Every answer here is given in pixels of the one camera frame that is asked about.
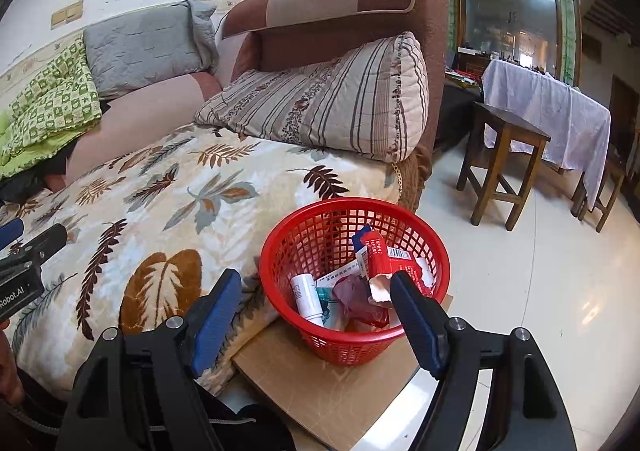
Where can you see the grey quilted pillow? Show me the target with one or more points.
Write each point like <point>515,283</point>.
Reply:
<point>145,51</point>

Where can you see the dark low cabinet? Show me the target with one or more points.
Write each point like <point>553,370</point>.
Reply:
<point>455,106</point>

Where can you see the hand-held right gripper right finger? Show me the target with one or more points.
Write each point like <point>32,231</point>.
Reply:
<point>417,326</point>

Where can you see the teal wrapper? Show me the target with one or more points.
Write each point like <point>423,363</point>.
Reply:
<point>330,313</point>

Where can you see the red plastic mesh basket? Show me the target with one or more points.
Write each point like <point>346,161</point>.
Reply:
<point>310,241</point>

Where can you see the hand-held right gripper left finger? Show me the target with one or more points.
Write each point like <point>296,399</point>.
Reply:
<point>217,321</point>

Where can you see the black jacket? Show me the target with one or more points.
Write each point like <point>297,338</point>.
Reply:
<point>25,186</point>

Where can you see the white tube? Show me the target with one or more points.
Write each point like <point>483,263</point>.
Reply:
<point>305,296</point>

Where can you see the light wooden stool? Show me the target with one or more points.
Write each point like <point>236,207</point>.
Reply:
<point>612,176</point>

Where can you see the brass wall switch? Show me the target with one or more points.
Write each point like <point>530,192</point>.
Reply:
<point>59,19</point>
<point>75,11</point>

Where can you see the blue and white box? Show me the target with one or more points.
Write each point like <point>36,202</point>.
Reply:
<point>361,238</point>

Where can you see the cardboard sheet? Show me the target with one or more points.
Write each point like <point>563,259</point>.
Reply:
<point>310,391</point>

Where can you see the red and white carton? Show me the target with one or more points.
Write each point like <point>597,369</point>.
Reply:
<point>380,256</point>

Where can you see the dark red snack packet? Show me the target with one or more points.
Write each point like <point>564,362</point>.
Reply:
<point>360,301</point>

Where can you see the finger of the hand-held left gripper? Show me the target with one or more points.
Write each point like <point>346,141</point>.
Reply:
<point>47,241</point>
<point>11,232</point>

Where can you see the dark wooden stool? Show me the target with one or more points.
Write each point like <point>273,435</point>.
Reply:
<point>505,121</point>

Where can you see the white tablecloth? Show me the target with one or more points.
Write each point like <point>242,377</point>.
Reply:
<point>550,106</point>

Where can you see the wooden framed glass partition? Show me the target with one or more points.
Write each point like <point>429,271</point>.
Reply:
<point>510,6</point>

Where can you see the striped floral pillow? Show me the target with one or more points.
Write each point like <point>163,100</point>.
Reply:
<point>325,101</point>

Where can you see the green checked quilt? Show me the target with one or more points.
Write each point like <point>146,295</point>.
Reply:
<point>50,96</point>

